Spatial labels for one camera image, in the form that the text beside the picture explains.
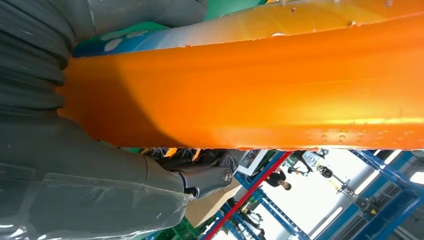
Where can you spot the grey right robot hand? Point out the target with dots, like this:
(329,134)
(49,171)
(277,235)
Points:
(82,185)

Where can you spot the brown cardboard box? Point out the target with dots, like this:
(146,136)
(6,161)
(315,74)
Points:
(212,205)

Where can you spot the red bar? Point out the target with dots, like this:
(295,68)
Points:
(251,192)

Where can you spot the white printed leaflet stand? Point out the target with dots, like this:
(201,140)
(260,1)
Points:
(251,162)

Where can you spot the person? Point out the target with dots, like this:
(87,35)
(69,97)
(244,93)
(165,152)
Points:
(276,180)

